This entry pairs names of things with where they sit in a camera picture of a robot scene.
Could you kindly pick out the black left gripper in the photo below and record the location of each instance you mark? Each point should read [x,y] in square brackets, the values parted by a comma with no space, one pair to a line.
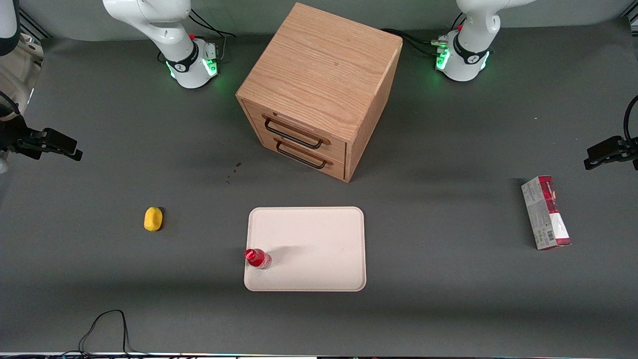
[624,148]

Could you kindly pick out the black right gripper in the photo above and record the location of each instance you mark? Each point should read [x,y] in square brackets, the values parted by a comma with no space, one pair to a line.
[16,135]

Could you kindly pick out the red coke bottle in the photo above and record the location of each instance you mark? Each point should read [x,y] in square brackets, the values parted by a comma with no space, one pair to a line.
[257,258]

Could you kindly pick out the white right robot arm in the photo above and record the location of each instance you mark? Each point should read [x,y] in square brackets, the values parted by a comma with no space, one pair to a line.
[184,65]

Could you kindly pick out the beige plastic tray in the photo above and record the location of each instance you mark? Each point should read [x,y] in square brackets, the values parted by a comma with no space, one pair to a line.
[314,239]

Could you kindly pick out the red and grey carton box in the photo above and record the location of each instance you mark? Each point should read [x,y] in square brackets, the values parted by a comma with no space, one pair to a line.
[546,214]

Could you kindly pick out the yellow toy lemon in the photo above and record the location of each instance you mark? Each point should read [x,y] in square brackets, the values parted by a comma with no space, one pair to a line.
[153,219]

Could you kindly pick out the wooden drawer front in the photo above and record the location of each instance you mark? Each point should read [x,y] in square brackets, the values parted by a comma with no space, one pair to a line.
[319,167]
[304,127]

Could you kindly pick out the wooden drawer cabinet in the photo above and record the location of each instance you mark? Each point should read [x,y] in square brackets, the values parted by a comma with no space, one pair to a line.
[324,65]

